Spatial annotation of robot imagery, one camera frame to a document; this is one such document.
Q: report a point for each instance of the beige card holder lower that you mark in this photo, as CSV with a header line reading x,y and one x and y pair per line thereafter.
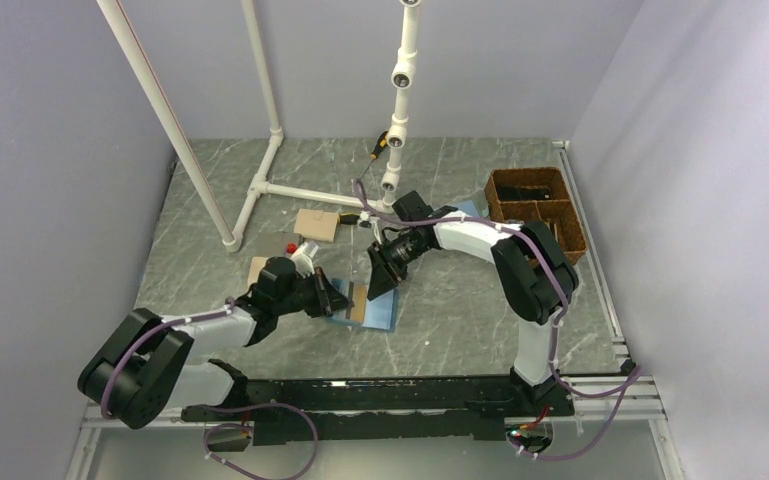
x,y
256,265

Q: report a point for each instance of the black yellow screwdriver far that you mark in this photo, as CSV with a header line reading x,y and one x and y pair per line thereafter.
x,y
379,147

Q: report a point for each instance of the brown wicker basket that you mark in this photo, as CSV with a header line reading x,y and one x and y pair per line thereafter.
x,y
538,193

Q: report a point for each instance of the open green card holder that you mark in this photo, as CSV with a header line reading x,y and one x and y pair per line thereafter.
x,y
473,208

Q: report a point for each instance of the teal blue card holder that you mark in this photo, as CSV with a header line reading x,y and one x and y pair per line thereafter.
x,y
381,313

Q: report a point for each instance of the aluminium frame rail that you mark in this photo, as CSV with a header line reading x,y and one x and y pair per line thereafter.
x,y
635,443

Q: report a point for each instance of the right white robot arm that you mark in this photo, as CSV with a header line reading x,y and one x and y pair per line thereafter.
x,y
537,279

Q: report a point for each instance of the tan card holder upper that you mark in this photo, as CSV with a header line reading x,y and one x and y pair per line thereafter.
x,y
317,225

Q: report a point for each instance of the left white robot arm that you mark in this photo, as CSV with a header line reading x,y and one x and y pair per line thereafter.
x,y
153,362

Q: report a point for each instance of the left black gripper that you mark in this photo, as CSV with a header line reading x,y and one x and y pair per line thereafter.
x,y
327,299

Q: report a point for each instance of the black yellow screwdriver near pipe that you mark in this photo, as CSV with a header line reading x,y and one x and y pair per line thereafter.
x,y
349,219

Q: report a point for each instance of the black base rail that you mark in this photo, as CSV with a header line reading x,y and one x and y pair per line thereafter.
x,y
359,409

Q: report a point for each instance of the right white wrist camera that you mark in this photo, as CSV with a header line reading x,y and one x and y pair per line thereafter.
x,y
367,220

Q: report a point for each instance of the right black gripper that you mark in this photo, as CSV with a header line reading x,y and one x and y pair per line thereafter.
x,y
384,276

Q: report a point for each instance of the tan gold credit card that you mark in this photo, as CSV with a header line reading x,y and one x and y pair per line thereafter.
x,y
357,293

